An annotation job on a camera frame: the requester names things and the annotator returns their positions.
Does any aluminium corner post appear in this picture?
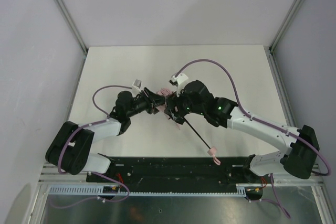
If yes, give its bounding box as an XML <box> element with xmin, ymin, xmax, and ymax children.
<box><xmin>54</xmin><ymin>0</ymin><xmax>88</xmax><ymax>55</ymax></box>
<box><xmin>269</xmin><ymin>0</ymin><xmax>305</xmax><ymax>53</ymax></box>

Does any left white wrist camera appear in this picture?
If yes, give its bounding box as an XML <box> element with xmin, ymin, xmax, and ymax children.
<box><xmin>132</xmin><ymin>79</ymin><xmax>142</xmax><ymax>92</ymax></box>

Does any left aluminium corner post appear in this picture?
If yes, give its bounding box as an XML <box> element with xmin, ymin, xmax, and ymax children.
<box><xmin>54</xmin><ymin>0</ymin><xmax>88</xmax><ymax>55</ymax></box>

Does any right aluminium corner post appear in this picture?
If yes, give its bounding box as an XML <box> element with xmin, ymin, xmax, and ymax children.
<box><xmin>269</xmin><ymin>0</ymin><xmax>305</xmax><ymax>53</ymax></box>

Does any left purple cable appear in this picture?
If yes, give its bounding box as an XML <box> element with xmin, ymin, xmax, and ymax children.
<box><xmin>57</xmin><ymin>84</ymin><xmax>133</xmax><ymax>175</ymax></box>

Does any grey cable duct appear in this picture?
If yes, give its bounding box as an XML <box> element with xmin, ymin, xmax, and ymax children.
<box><xmin>48</xmin><ymin>185</ymin><xmax>263</xmax><ymax>197</ymax></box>

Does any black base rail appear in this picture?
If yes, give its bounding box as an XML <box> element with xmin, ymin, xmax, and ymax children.
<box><xmin>86</xmin><ymin>157</ymin><xmax>270</xmax><ymax>193</ymax></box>

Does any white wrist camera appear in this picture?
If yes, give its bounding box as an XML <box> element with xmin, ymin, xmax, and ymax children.
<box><xmin>132</xmin><ymin>79</ymin><xmax>142</xmax><ymax>92</ymax></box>
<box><xmin>169</xmin><ymin>73</ymin><xmax>189</xmax><ymax>88</ymax></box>

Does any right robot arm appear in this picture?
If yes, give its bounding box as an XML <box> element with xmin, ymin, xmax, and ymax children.
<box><xmin>164</xmin><ymin>80</ymin><xmax>319</xmax><ymax>179</ymax></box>

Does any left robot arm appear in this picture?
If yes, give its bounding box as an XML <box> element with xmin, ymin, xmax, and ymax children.
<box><xmin>45</xmin><ymin>88</ymin><xmax>165</xmax><ymax>175</ymax></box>

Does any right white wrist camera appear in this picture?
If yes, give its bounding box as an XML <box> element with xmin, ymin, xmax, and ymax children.
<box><xmin>169</xmin><ymin>73</ymin><xmax>189</xmax><ymax>88</ymax></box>

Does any pink folding umbrella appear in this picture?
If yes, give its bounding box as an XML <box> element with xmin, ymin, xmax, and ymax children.
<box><xmin>157</xmin><ymin>88</ymin><xmax>221</xmax><ymax>166</ymax></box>

